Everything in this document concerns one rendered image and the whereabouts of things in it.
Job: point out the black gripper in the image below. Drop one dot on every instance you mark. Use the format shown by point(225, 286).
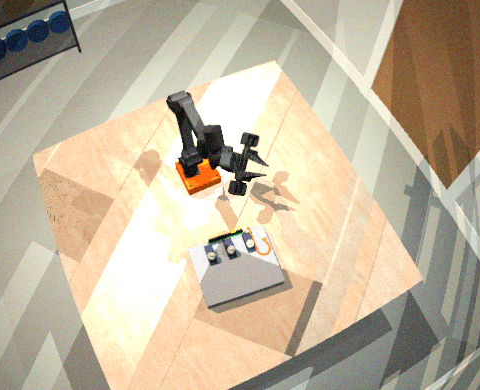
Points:
point(240, 163)

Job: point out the white flat rectangular plate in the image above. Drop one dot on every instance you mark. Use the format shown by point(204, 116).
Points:
point(223, 280)

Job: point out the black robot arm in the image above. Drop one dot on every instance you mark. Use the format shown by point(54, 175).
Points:
point(210, 141)

